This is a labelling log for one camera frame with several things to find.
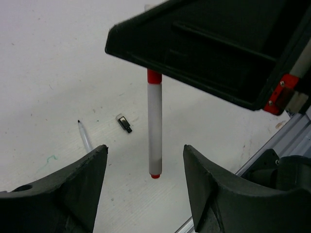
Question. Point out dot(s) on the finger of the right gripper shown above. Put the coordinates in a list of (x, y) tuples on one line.
[(237, 50)]

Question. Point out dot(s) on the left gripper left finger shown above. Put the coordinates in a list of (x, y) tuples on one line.
[(65, 201)]

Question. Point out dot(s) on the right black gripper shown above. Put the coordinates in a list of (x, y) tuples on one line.
[(293, 92)]

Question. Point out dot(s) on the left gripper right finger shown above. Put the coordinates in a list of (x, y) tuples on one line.
[(243, 201)]

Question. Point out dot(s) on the black marker pen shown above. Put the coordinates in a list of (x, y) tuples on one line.
[(84, 136)]

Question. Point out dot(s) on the red marker pen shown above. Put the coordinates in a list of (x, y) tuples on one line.
[(154, 92)]

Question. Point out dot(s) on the black pen cap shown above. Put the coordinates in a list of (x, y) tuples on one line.
[(123, 122)]

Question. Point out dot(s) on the red pen cap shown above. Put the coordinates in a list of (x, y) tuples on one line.
[(153, 77)]

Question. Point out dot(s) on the aluminium mounting rail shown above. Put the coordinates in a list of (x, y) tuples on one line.
[(267, 157)]

